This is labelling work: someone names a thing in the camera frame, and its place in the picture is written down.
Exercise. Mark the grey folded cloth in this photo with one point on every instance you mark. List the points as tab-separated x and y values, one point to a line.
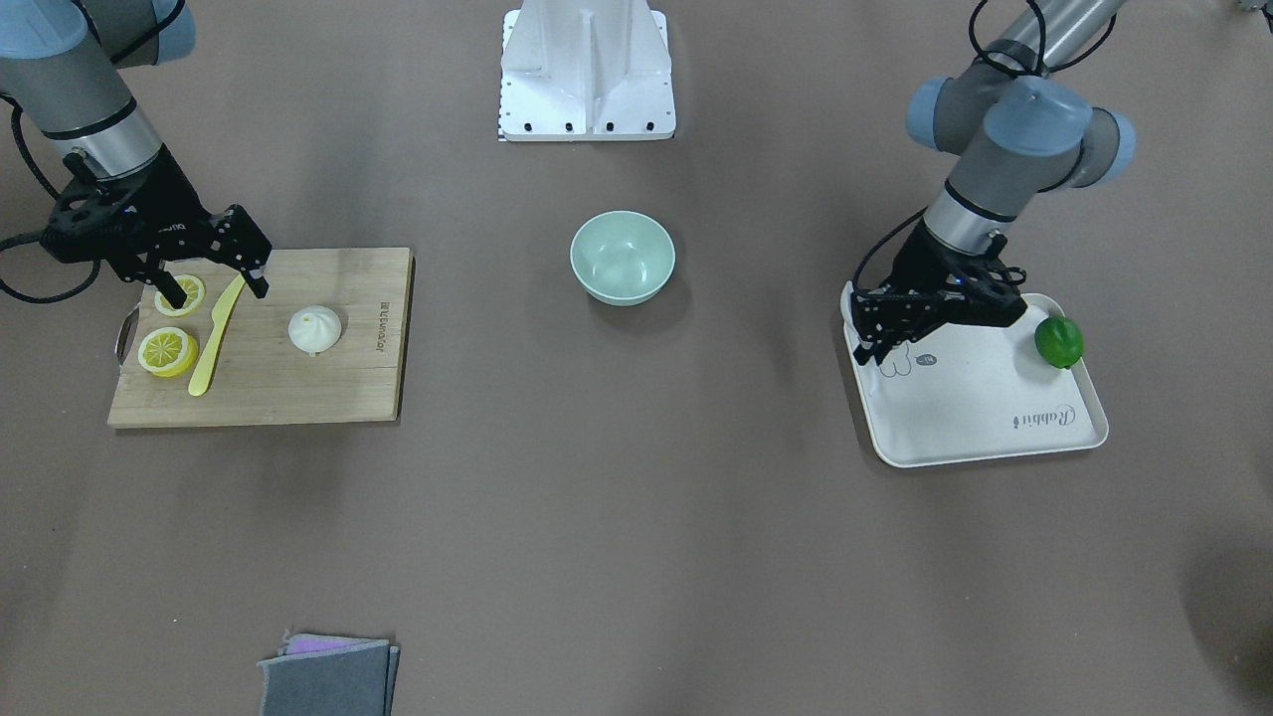
319	674

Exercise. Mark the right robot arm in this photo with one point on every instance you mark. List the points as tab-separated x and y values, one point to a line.
62	63

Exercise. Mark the mint green bowl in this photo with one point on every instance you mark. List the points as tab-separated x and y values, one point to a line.
622	257

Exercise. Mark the cream rabbit tray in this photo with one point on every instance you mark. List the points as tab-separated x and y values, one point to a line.
974	392

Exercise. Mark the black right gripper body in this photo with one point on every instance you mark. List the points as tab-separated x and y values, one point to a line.
167	206

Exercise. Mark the thick lemon half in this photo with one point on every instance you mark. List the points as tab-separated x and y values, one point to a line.
167	352

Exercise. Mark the white steamed bun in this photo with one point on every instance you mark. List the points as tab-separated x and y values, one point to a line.
314	329

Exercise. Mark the green lime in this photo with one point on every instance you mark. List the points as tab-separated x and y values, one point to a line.
1059	341

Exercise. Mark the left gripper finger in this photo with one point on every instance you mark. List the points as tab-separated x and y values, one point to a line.
865	352

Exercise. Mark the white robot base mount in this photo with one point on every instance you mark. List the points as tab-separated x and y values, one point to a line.
585	71

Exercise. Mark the thin lemon slice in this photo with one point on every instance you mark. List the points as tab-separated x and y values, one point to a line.
195	291

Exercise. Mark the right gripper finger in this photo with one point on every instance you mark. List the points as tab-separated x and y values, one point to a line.
258	283
171	291

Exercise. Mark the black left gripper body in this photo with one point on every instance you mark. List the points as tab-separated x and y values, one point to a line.
921	266

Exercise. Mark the bamboo cutting board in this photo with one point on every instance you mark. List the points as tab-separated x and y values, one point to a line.
262	379

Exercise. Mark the yellow plastic knife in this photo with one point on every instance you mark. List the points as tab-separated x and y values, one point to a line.
220	315

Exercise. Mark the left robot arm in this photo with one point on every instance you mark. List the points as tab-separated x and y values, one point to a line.
1016	132

